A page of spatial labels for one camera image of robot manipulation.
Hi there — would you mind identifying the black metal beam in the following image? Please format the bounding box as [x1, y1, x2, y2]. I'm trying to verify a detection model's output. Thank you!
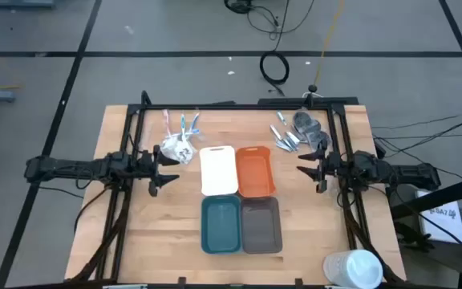
[389, 172, 462, 220]

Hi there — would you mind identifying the thick black floor cable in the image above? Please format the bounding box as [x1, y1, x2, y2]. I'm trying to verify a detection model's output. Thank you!
[375, 112, 462, 153]

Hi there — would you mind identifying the black knob stand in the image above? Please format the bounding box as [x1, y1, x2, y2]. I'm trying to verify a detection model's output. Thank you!
[306, 83, 322, 106]

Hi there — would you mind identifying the white plastic cup stack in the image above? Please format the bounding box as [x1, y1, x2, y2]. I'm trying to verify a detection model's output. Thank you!
[322, 248, 384, 289]

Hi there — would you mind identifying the yellow floor cable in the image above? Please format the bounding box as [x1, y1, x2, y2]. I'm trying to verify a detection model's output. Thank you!
[313, 0, 347, 88]

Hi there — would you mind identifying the translucent grey plastic bin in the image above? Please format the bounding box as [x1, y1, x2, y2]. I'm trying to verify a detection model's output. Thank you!
[240, 196, 284, 254]

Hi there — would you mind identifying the thin black floor cable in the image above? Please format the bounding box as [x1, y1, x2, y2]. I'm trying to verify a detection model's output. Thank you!
[371, 110, 462, 130]

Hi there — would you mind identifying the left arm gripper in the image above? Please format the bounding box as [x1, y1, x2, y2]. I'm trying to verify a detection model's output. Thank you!
[136, 144, 181, 198]

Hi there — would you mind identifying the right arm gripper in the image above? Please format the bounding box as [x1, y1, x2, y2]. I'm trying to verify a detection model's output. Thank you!
[295, 146, 342, 195]

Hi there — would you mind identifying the white plastic bin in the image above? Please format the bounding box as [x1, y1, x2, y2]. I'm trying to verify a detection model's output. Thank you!
[199, 144, 240, 197]

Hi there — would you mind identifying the blue toothbrush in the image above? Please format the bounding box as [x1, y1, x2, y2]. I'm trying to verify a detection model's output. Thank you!
[179, 113, 188, 143]
[186, 112, 202, 140]

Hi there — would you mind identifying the black tangled floor cable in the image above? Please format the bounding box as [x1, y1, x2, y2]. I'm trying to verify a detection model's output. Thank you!
[223, 0, 316, 41]

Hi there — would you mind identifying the black coiled cable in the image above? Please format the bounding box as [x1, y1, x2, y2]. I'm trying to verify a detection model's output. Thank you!
[258, 50, 291, 97]

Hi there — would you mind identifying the black disc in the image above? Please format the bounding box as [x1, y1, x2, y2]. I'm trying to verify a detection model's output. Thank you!
[306, 131, 333, 153]
[298, 120, 322, 141]
[293, 111, 317, 130]

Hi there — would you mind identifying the white labelled box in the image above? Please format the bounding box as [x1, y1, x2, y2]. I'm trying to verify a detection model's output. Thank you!
[415, 190, 462, 245]

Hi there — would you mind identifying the orange plastic bin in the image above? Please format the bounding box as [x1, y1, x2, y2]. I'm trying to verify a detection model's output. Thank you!
[235, 145, 278, 198]

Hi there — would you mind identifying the grey floor plate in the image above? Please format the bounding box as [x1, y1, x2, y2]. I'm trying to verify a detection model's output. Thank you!
[0, 0, 55, 10]

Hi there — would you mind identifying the teal plastic bin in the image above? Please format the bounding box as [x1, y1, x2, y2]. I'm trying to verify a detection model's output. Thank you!
[201, 194, 243, 255]

